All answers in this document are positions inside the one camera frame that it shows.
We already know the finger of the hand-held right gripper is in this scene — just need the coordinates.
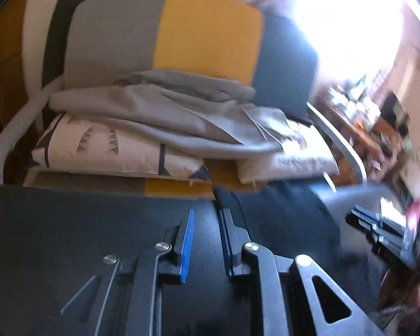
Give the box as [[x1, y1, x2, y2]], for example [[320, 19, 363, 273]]
[[346, 215, 405, 253], [352, 205, 412, 239]]

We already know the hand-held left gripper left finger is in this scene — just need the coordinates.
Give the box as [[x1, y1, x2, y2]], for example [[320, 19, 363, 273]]
[[31, 209, 196, 336]]

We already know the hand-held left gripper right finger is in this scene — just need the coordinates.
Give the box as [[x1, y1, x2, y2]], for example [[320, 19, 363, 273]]
[[217, 208, 386, 336]]

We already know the black sweater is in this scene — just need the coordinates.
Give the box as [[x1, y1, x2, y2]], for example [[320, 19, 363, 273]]
[[213, 184, 382, 323]]

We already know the wooden desk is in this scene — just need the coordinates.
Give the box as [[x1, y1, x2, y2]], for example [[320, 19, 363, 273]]
[[336, 112, 407, 169]]

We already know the black monitor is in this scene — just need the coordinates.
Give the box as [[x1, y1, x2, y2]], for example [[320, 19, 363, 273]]
[[381, 91, 410, 127]]

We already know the group of jars and boxes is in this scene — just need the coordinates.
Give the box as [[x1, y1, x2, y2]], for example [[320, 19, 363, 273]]
[[325, 73, 375, 120]]

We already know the grey cloth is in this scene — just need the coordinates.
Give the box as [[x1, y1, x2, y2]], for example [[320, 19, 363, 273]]
[[49, 70, 302, 160]]

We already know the white triangle-print cushion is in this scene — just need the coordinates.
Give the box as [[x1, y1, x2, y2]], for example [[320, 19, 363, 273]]
[[30, 112, 212, 183]]

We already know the bright window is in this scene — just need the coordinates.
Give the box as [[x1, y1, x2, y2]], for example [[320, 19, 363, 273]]
[[294, 0, 407, 78]]

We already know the grey yellow blue armchair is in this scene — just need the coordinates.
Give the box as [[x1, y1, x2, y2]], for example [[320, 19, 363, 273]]
[[0, 0, 368, 200]]

